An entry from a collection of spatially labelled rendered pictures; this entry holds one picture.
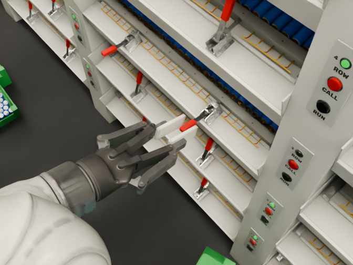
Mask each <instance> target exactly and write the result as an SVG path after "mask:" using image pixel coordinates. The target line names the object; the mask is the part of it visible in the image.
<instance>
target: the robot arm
mask: <svg viewBox="0 0 353 265"><path fill-rule="evenodd" d="M184 120H185V114H182V115H180V116H178V117H177V118H175V119H173V120H171V121H169V122H167V121H166V120H164V121H162V122H160V123H158V124H154V123H150V125H147V123H146V122H145V121H141V122H139V123H136V124H133V125H131V126H128V127H126V128H123V129H120V130H118V131H115V132H112V133H110V134H104V135H98V136H97V148H99V149H98V150H97V152H96V153H95V154H90V155H88V156H86V157H84V158H82V159H80V160H78V161H76V162H75V163H73V162H71V161H67V162H65V163H63V164H61V165H59V166H57V167H55V168H53V169H51V170H49V171H47V172H43V173H41V174H40V175H39V176H36V177H34V178H31V179H27V180H22V181H18V182H15V183H13V184H10V185H8V186H6V187H3V188H1V189H0V265H111V259H110V255H109V252H108V249H107V247H106V245H105V243H104V241H103V240H102V238H101V236H100V235H99V233H98V232H97V231H96V230H95V229H94V228H93V227H92V226H90V225H89V224H88V223H86V222H85V221H84V220H82V219H81V217H82V216H84V215H86V214H87V213H89V212H91V211H92V210H94V209H95V207H96V202H99V201H101V200H102V199H104V198H105V197H107V196H109V195H111V194H112V193H114V192H115V191H116V190H118V189H120V188H126V187H128V186H129V187H132V188H134V189H136V190H137V194H139V195H141V194H143V193H144V191H145V189H146V187H147V186H148V185H149V184H150V183H152V182H153V181H155V180H156V179H157V178H159V177H160V176H161V175H162V174H164V173H165V172H166V171H168V170H169V169H170V168H172V167H173V166H174V165H175V163H176V161H177V157H178V154H177V153H176V152H178V151H179V150H181V149H183V148H184V147H185V146H186V142H187V141H189V140H191V139H193V138H194V137H195V135H196V132H197V129H198V127H197V126H196V125H195V126H193V127H191V128H189V129H188V130H186V131H184V132H182V133H180V134H179V135H177V136H175V137H173V138H171V139H170V140H169V141H168V145H166V146H164V147H161V148H159V149H156V150H153V151H151V152H148V153H146V154H144V155H141V156H139V155H136V156H134V157H131V156H130V155H131V154H132V153H133V152H135V151H136V150H138V149H139V148H140V147H142V146H143V145H144V144H146V143H147V142H148V141H149V140H151V139H152V138H153V137H154V138H155V140H158V139H160V138H162V137H164V136H165V135H167V134H169V133H171V132H173V131H175V130H177V129H178V128H180V127H181V126H183V124H184ZM127 140H129V141H128V142H127V143H125V141H127ZM123 142H124V143H123ZM120 143H123V144H122V145H120V146H119V147H117V148H110V147H113V146H115V145H118V144H120ZM158 162H159V163H158ZM156 163H157V164H156ZM153 164H156V165H155V166H153V167H152V168H151V169H149V170H148V171H146V172H145V173H144V174H143V175H142V176H138V177H137V178H136V179H132V177H133V175H134V174H135V173H137V172H139V171H140V170H141V169H143V168H145V167H148V166H150V165H153Z"/></svg>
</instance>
